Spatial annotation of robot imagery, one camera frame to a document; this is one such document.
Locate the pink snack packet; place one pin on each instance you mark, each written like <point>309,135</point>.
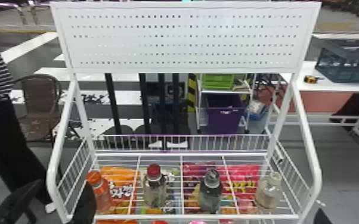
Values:
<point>245,184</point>

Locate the striped post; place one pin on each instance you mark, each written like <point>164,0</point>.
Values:
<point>192,94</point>

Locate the black post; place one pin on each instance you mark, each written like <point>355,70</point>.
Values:
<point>113,103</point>
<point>145,103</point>

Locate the yellow tape measure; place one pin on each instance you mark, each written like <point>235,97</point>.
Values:
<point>311,79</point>

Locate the orange snack packet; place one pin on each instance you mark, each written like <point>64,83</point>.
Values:
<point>121,184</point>

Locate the white side table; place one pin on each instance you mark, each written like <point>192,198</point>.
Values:
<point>329,86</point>

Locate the purple crate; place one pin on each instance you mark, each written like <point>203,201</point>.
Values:
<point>225,114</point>

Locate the dark bottle with grey cap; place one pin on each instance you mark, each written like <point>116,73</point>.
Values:
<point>210,194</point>

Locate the green basket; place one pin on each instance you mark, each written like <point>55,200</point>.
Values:
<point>217,82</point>

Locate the white bottle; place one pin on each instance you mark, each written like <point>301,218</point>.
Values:
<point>267,194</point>

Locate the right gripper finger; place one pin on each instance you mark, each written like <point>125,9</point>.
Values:
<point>321,218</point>

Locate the brown chair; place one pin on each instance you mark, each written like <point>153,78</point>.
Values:
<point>40,97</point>

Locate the red snack packet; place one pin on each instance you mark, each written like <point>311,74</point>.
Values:
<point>195,175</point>

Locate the white shelf trolley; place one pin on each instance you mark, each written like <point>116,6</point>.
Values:
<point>200,103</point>

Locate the blue basket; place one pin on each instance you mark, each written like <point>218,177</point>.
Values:
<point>256,112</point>

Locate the orange bottle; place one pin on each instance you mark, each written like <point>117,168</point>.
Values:
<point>102,192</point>

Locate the clear bottle with red cap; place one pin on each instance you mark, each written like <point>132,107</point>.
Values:
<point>155,189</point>

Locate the blue crate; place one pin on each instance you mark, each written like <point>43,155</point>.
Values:
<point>348,67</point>

